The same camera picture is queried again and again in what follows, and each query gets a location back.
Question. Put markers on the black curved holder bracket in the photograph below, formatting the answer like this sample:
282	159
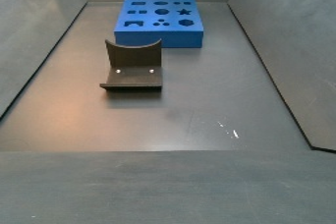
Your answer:
136	66

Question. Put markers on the blue shape sorter box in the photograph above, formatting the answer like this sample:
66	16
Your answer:
168	20

